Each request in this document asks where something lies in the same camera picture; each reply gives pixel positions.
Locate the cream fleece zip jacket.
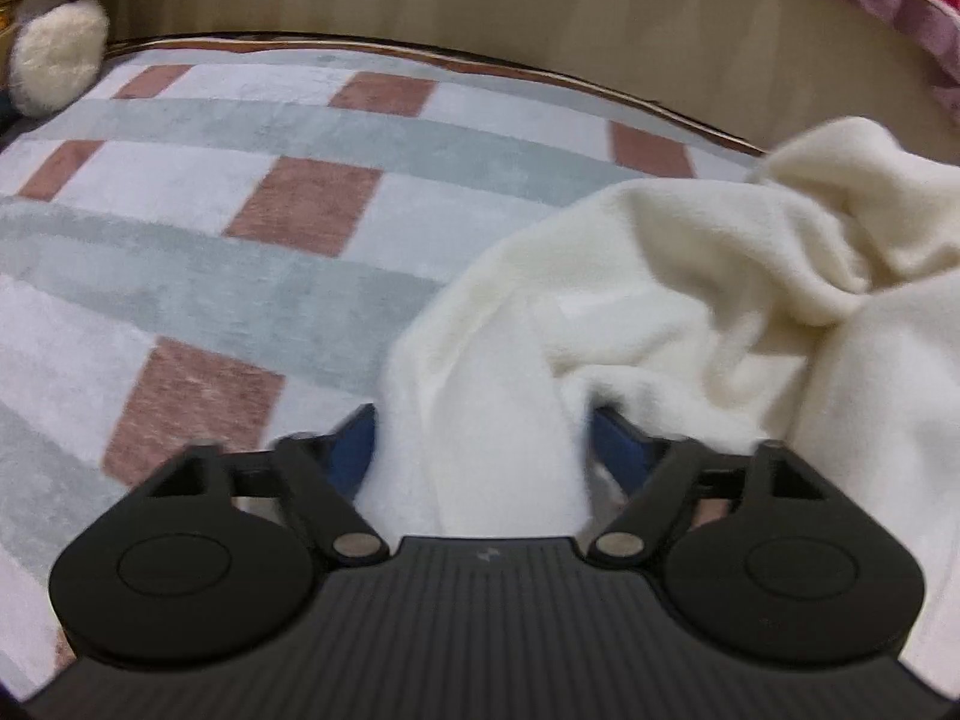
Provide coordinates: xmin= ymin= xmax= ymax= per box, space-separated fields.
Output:
xmin=356 ymin=119 xmax=958 ymax=694

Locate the checkered floor rug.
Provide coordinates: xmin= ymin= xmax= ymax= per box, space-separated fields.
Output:
xmin=2 ymin=39 xmax=755 ymax=697

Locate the beige bed base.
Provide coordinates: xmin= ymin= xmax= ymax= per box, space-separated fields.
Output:
xmin=101 ymin=0 xmax=958 ymax=163

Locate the grey bunny plush toy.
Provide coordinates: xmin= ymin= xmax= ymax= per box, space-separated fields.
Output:
xmin=2 ymin=0 xmax=109 ymax=119

